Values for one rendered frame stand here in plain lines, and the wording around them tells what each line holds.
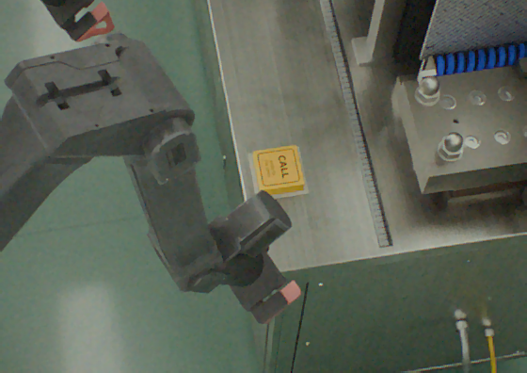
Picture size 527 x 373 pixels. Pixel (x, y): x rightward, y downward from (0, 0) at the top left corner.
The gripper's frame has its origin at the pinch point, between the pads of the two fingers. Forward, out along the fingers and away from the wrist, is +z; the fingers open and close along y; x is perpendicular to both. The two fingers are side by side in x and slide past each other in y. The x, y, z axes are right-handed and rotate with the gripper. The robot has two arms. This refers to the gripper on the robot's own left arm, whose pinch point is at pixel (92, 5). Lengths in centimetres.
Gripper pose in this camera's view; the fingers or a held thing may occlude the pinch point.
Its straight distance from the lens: 161.4
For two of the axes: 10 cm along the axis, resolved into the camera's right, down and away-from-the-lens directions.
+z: 4.0, 1.5, 9.0
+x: -7.4, 6.3, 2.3
